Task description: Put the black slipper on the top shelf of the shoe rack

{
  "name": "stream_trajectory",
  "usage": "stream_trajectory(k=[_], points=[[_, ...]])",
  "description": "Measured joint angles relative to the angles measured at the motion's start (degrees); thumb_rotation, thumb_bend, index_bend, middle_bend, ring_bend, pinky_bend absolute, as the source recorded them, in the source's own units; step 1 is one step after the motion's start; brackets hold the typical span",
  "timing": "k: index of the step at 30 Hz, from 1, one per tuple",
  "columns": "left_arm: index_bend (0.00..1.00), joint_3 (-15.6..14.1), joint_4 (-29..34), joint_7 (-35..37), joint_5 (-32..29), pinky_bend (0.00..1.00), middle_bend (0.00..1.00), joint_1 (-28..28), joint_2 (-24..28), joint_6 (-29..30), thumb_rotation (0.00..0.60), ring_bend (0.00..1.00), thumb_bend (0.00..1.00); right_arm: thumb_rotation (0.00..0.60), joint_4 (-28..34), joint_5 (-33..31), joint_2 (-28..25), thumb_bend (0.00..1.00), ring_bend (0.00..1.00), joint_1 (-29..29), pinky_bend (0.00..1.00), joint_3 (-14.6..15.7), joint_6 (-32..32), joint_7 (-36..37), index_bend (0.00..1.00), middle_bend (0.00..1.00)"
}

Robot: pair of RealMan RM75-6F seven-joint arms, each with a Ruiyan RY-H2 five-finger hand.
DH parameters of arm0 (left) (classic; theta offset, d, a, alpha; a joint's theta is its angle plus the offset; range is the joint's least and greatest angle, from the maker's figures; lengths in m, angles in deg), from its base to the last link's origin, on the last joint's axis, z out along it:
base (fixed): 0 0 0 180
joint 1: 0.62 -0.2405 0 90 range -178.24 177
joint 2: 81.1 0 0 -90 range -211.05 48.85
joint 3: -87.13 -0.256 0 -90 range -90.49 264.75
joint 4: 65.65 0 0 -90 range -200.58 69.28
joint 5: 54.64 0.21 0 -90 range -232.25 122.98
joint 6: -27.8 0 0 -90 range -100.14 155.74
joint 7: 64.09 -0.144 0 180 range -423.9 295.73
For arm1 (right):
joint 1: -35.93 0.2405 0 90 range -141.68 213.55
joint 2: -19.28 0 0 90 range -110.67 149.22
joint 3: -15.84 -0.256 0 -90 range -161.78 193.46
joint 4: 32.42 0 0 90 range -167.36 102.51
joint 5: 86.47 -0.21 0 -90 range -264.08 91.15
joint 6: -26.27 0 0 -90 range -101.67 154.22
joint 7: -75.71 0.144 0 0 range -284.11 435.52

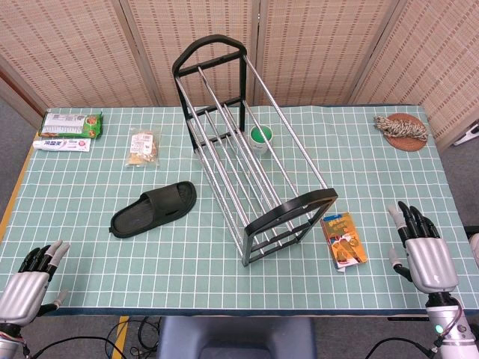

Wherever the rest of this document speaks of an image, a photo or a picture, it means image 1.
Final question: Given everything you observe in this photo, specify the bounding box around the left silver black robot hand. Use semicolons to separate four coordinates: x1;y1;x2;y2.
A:
0;239;71;326

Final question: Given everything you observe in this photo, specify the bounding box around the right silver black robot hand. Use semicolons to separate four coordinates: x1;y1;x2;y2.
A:
387;200;460;295

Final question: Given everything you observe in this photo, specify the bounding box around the black rubber slipper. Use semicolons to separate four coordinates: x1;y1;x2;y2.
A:
109;181;198;239

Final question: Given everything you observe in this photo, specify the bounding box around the black chrome shoe rack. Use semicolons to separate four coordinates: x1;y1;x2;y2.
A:
171;34;340;269

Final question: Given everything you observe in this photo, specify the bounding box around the orange blue carton box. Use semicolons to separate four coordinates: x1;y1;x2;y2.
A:
320;212;367;274

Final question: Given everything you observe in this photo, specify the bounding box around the round brown woven coaster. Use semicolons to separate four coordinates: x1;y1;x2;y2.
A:
385;113;427;153

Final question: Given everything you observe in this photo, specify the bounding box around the white device on floor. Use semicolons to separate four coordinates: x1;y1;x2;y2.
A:
453;123;479;147

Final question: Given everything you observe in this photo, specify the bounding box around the white toothpaste box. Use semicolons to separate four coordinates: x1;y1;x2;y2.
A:
32;138;92;153

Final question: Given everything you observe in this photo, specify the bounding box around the green checked tablecloth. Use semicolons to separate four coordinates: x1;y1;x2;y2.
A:
0;104;473;317

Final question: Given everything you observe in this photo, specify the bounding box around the green snack package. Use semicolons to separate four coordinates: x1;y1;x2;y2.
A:
38;111;104;140

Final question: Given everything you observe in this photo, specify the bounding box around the clear bag of snacks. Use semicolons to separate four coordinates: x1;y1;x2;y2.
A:
125;127;161;168

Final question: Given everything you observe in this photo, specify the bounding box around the blue grey chair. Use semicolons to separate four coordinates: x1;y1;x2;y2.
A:
156;316;317;359

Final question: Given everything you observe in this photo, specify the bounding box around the white cup with green lid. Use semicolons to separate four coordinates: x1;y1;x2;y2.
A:
249;125;273;157

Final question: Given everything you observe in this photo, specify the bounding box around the bamboo folding screen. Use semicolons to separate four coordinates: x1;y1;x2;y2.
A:
0;0;479;150

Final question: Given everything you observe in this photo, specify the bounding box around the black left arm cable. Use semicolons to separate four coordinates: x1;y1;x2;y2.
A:
22;335;128;359

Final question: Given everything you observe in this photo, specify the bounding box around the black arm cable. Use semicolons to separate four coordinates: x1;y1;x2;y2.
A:
364;337;437;359
22;335;128;359

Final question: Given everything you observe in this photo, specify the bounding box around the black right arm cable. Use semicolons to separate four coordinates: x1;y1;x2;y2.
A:
364;337;437;359

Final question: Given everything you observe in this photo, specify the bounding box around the black floor cable bundle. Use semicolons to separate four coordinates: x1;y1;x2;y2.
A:
104;316;162;359

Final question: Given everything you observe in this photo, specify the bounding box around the twisted rope bundle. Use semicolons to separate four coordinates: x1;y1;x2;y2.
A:
373;114;429;142

